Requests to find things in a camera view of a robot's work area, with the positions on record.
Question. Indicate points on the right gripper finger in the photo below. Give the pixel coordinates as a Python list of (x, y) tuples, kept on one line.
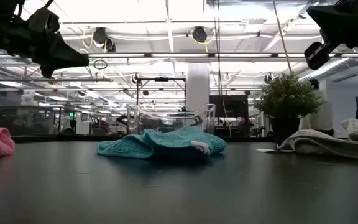
[(328, 18), (317, 56)]

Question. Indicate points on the black ceiling lamp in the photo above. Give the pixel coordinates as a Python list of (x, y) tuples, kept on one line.
[(99, 35), (199, 34)]

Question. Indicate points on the white waffle towel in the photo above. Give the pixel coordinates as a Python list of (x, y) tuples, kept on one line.
[(328, 146)]

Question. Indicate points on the clear plastic bin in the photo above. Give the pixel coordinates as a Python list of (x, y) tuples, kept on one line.
[(204, 121)]

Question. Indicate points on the black metal frame rig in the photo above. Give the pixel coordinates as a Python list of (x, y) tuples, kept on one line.
[(161, 79)]

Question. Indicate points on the teal microfiber towel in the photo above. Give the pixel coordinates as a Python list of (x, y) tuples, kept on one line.
[(166, 144)]

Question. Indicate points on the glass cabinet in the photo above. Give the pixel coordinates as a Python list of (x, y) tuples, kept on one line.
[(23, 119)]

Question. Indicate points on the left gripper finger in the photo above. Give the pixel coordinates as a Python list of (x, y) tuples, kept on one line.
[(64, 56)]

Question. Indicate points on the silver air duct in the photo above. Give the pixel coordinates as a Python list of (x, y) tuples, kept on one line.
[(325, 70)]

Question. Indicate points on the black monitor screen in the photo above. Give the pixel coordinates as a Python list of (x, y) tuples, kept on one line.
[(228, 107)]

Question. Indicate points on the white round pillar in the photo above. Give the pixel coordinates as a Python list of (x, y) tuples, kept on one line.
[(198, 87)]

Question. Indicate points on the green potted plant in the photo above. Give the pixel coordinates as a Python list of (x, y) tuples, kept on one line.
[(286, 96)]

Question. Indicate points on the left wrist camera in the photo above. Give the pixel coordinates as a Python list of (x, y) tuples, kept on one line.
[(42, 19)]

